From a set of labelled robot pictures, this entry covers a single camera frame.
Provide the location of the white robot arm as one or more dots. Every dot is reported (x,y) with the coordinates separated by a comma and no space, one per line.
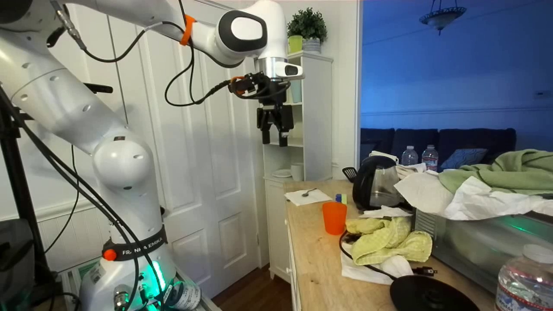
(136,272)

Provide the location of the water bottle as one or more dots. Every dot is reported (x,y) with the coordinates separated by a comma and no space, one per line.
(410,156)
(431,158)

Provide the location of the green blanket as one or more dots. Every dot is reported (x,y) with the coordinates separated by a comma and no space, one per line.
(521,171)

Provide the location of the orange plastic cup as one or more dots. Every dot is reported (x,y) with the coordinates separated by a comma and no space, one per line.
(334,216)

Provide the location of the white panel door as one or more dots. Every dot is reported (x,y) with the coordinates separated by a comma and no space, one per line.
(206,152)

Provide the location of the hanging ceiling lamp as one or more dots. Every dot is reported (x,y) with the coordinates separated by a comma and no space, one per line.
(440,16)

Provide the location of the white paper sheet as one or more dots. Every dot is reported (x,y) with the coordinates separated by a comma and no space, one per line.
(305,197)

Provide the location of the right water bottle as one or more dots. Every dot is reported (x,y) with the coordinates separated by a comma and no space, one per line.
(431,158)

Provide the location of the clear plastic storage bin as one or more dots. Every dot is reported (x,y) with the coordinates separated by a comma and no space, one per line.
(478,249)

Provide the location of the white crumpled cloth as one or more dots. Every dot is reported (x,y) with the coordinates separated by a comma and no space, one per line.
(473,201)

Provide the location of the white paper towel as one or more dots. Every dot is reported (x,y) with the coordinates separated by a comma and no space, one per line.
(383,273)

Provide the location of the yellow green towel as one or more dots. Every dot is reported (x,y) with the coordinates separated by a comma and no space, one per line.
(381,239)

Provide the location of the dark blue sofa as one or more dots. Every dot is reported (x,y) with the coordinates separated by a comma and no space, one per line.
(455,147)

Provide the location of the black round lid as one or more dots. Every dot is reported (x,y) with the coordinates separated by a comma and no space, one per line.
(428,294)

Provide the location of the black tripod stand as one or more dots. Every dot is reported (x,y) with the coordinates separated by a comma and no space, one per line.
(9,133)

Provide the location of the potted green plant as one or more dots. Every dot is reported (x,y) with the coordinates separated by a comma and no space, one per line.
(307,31)

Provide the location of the black camera on stand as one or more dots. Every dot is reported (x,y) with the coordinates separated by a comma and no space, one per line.
(99,88)

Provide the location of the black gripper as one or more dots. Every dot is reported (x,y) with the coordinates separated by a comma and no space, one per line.
(272,97)

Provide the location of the black bag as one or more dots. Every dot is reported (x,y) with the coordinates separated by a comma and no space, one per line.
(374,185)

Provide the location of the clear plastic water jug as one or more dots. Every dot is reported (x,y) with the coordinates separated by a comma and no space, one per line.
(526,282)

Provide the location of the left water bottle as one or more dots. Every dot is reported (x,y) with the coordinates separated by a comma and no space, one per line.
(410,156)

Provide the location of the white shelf unit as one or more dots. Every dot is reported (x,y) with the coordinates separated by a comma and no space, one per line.
(308,151)

